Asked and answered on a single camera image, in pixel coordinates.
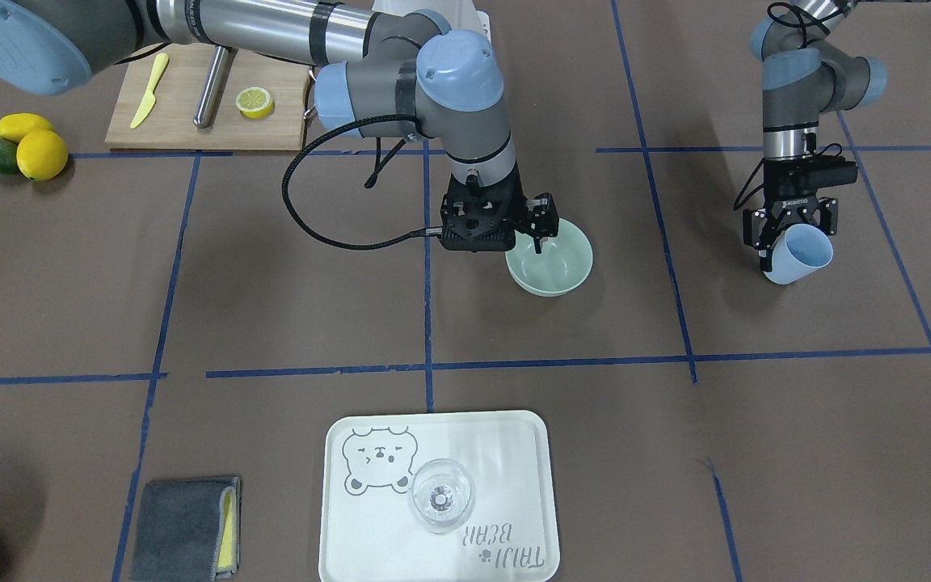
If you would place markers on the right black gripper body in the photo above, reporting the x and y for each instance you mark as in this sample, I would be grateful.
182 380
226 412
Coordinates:
541 215

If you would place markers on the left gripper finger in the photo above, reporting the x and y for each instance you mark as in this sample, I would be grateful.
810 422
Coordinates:
824 215
761 228

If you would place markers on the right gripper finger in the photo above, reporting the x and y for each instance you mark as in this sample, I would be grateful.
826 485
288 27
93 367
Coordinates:
543 209
532 229

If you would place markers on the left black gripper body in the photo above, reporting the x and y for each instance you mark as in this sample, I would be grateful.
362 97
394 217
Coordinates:
792 202

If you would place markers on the green bowl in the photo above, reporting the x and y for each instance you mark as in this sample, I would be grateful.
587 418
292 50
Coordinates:
562 265

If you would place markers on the light blue plastic cup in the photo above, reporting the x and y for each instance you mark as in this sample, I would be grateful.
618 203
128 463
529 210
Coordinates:
800 250

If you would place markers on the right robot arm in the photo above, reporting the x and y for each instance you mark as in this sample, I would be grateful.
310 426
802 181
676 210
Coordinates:
414 76

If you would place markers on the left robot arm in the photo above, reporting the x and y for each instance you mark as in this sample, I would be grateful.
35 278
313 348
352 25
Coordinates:
804 77

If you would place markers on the lemon half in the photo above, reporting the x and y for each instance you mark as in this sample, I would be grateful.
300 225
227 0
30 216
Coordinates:
255 102

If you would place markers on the clear wine glass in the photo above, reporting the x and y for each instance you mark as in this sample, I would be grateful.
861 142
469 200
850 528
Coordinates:
442 496

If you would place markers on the steel muddler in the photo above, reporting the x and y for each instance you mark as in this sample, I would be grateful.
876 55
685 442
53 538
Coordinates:
217 76

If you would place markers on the wooden cutting board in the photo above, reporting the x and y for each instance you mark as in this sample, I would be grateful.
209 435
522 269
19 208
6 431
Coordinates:
196 103

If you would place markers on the cream bear tray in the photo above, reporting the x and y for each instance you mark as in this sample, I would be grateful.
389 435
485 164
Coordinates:
368 532

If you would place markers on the yellow plastic knife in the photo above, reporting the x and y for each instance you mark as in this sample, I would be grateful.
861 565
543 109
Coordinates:
149 99

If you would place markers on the yellow sponge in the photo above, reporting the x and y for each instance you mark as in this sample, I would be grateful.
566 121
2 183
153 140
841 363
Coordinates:
227 552

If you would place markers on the grey folded cloth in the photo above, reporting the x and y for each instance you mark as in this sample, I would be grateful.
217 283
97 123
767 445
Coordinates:
179 529

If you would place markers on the whole yellow lemon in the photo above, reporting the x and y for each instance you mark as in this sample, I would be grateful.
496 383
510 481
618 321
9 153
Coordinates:
42 155

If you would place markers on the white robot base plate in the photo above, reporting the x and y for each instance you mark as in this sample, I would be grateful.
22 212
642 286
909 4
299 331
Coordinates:
459 15

